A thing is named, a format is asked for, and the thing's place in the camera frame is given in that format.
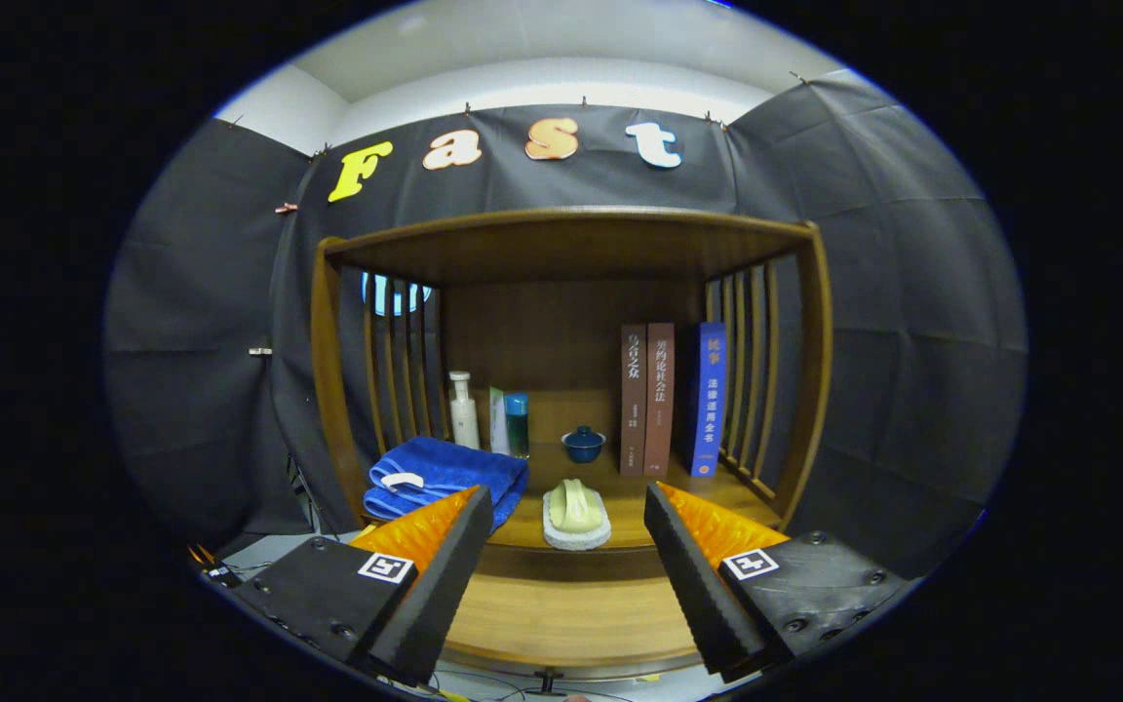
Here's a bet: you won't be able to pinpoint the black backdrop cloth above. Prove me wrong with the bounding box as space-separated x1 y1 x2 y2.
103 73 1027 581

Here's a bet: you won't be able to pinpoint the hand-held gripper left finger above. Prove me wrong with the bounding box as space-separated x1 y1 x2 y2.
230 486 495 689

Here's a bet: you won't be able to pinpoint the wooden drawer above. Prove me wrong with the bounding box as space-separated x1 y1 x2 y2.
440 541 709 693

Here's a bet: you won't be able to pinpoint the thin black stand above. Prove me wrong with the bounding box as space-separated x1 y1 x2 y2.
289 458 329 532

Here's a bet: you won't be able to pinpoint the wooden cabinet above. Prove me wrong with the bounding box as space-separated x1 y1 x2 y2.
310 206 833 547

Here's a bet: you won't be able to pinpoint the white green carton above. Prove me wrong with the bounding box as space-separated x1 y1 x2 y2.
488 387 511 456

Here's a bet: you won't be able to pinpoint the dark brown book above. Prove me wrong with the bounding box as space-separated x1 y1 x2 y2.
620 324 649 478

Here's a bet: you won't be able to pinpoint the teal bottle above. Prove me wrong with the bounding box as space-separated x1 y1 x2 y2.
505 392 530 459

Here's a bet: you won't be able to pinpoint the blue lidded teacup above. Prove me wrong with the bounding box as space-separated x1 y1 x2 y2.
561 425 607 464

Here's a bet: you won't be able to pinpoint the floor cables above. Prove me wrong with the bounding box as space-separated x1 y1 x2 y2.
430 668 523 702

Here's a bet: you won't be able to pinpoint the green scrub brush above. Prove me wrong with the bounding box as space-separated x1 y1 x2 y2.
542 478 613 552

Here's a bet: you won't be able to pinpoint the blue book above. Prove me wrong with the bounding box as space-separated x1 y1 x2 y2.
688 322 728 479

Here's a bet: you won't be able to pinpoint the wooden countertop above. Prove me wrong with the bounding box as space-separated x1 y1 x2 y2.
362 444 782 552

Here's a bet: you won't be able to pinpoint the folded blue towel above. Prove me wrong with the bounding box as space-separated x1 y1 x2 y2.
364 436 530 534

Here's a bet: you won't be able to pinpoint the reddish brown book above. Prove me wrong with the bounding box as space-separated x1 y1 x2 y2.
643 323 677 479

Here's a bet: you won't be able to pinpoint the white pump bottle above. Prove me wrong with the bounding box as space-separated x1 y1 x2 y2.
448 370 481 449

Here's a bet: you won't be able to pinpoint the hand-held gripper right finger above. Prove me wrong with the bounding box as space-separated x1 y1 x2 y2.
643 483 913 685

